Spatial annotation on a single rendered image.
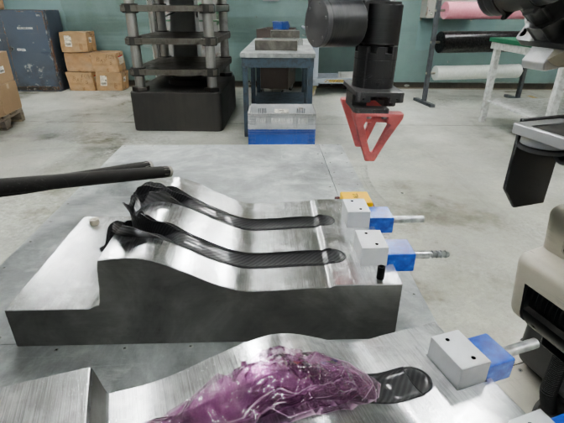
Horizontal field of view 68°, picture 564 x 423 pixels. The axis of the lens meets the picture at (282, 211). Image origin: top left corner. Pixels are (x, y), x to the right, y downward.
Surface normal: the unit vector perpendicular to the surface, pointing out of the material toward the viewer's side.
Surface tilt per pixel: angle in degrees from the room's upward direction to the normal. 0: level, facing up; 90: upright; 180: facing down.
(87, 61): 88
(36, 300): 0
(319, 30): 89
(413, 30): 90
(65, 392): 0
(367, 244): 0
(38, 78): 90
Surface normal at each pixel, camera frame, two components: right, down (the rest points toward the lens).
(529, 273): -0.94, 0.26
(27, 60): 0.01, 0.44
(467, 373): 0.33, 0.42
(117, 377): 0.00, -0.90
